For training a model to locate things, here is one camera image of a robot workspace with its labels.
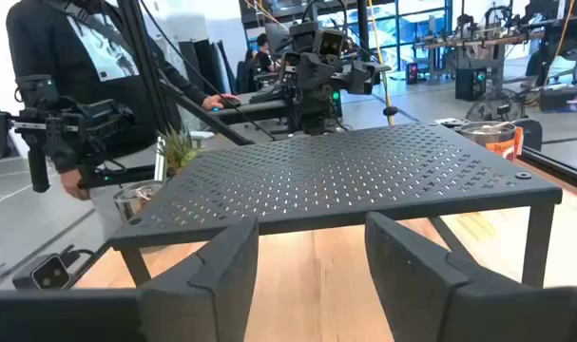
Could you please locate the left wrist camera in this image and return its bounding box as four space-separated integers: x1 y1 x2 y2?
315 28 347 59

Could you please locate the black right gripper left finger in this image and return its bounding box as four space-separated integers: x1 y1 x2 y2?
139 216 260 342

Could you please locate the background robot workstation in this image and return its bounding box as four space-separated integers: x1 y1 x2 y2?
414 0 548 86

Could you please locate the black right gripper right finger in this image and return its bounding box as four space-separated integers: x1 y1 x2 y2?
365 211 536 342

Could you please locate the yellow cord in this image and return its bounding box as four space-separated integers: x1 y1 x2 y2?
366 0 394 127

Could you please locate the black perforated metal shelf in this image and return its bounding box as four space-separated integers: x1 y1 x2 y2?
107 122 564 289

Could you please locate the metal tin candle with lid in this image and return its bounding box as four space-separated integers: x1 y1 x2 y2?
458 120 526 162
112 180 164 224

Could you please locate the black equipment case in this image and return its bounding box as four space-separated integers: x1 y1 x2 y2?
538 86 577 114

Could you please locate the person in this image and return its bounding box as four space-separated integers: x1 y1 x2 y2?
5 0 241 201
253 32 282 73

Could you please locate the black desk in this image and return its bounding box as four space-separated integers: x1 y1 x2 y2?
210 97 292 125

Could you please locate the black floor fan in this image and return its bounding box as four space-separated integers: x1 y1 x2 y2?
465 86 526 123

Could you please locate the green artificial succulent plant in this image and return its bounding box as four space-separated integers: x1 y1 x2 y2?
160 126 204 178

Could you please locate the table-level camera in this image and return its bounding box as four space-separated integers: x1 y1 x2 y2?
11 253 73 292

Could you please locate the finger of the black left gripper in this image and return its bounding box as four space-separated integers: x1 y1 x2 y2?
278 50 301 83
348 60 379 95

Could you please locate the person's hand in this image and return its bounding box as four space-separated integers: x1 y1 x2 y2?
59 168 92 201
202 93 240 111

